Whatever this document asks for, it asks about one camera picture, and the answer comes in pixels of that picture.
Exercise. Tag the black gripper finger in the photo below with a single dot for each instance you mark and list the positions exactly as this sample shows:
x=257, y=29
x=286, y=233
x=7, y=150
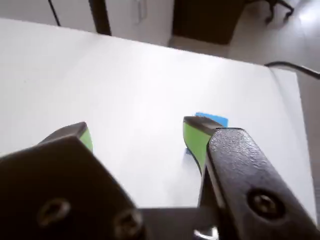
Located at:
x=50, y=190
x=250, y=175

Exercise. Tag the blue lego block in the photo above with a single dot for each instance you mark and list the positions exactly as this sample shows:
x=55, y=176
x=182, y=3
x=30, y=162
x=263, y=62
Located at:
x=215, y=118

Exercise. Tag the dark brown cabinet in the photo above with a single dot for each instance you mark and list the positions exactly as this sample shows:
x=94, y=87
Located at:
x=205, y=20

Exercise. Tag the black office chair base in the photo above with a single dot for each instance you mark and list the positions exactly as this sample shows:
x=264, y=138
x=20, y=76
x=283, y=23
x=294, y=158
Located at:
x=280, y=7

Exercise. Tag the black vertical post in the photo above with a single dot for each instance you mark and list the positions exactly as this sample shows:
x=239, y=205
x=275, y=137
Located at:
x=101, y=17

